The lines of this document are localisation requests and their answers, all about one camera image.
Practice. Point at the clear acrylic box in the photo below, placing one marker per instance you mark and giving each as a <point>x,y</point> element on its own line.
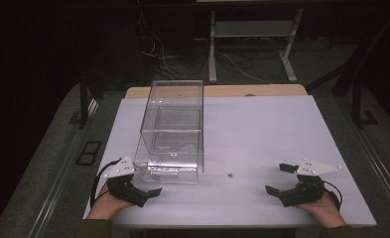
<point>174,132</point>

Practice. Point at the white table cover sheet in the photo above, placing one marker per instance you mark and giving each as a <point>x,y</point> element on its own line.
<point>265,139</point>

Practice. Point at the person's sleeve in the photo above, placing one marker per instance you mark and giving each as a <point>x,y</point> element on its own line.
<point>354,232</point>
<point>95,228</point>

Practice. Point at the white metal stand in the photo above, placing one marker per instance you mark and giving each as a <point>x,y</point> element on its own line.
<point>252,29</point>

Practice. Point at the black metal stand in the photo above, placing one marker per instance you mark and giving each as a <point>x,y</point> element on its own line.
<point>83,99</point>
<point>358,99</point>

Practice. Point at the person's left hand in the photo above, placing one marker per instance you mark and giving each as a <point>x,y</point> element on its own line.
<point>104,205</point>

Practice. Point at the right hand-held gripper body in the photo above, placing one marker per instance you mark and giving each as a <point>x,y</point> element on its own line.
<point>306,191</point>

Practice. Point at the person's right sleeve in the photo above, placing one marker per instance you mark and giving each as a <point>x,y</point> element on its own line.
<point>354,232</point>

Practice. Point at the black rectangular floor frame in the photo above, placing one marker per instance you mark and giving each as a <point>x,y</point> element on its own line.
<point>89,152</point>

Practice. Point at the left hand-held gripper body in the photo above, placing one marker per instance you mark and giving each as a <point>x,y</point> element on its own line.
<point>123,188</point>

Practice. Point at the person's right hand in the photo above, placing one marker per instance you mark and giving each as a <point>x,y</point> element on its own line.
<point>328,211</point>

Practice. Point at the person's left sleeve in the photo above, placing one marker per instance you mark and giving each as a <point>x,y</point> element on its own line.
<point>95,228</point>

